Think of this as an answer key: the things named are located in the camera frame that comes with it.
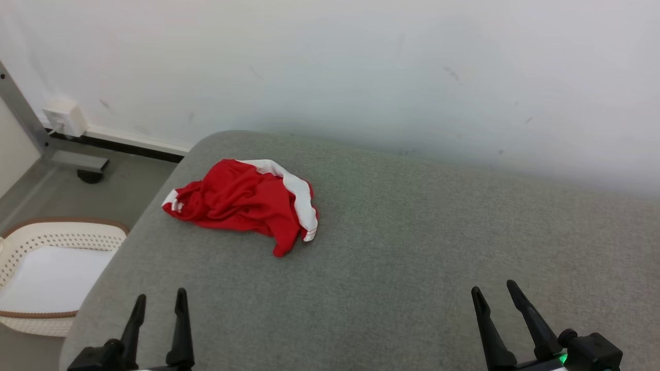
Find white cloth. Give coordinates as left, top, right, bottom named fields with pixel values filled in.
left=0, top=246, right=117, bottom=314

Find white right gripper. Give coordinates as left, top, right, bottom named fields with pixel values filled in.
left=471, top=279, right=568, bottom=371

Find white wall socket box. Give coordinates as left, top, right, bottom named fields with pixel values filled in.
left=42, top=99, right=89, bottom=139

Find red shorts with white stripes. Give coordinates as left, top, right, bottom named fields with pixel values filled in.
left=161, top=159, right=319, bottom=258

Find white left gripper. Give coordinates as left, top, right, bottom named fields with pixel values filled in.
left=119, top=288, right=195, bottom=371

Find cream partition panel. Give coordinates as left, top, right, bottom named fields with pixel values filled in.
left=0, top=97, right=43, bottom=199

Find grey metal frame post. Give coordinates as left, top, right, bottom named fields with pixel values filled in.
left=0, top=61, right=110, bottom=174

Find cream perforated laundry basket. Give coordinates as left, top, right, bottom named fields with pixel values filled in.
left=0, top=217, right=130, bottom=338

